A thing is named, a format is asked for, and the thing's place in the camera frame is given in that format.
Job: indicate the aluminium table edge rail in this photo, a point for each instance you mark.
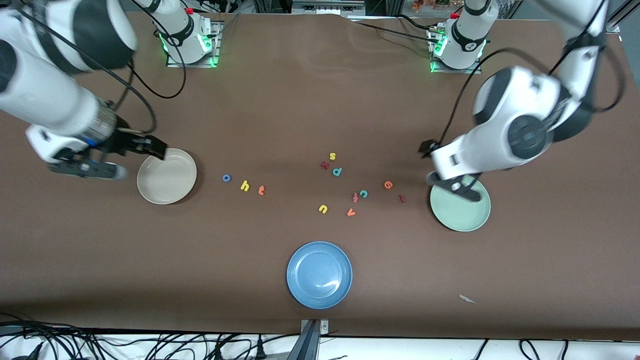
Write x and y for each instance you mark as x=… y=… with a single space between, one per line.
x=615 y=25

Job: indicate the blue plate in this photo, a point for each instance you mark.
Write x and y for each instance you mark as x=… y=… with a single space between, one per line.
x=319 y=275

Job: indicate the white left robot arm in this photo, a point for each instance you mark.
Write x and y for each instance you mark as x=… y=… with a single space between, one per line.
x=520 y=125

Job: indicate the teal letter p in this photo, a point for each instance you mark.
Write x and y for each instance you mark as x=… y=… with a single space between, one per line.
x=334 y=172

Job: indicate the brown table cover sheet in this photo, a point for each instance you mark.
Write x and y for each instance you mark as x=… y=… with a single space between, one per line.
x=300 y=100

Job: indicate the orange artificial flowers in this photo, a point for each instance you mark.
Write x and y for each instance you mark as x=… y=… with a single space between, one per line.
x=425 y=4

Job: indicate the light green plate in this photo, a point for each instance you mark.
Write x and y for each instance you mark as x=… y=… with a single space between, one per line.
x=462 y=215

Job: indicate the white paper scrap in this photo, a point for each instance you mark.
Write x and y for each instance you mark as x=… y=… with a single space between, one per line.
x=467 y=299

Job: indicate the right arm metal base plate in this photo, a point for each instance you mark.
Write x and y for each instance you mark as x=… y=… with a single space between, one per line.
x=175 y=64

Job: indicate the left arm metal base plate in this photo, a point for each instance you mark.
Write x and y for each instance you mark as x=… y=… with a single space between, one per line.
x=450 y=71

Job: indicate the silver metal bracket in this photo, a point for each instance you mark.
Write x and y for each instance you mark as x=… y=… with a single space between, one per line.
x=324 y=327

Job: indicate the yellow letter u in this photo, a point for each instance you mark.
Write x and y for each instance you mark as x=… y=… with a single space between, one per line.
x=324 y=211

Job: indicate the black power plug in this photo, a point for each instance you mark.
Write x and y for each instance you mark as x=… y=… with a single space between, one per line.
x=218 y=354
x=260 y=350
x=36 y=350

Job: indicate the dark camera pole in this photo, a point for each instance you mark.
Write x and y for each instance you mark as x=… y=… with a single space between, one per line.
x=306 y=345

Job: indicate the yellow letter h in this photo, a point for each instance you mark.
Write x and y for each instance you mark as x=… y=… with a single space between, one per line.
x=242 y=186

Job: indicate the beige brown plate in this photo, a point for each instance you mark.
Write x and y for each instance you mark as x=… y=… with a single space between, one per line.
x=166 y=180

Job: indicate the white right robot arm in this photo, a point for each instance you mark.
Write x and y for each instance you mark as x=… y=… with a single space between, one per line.
x=45 y=95

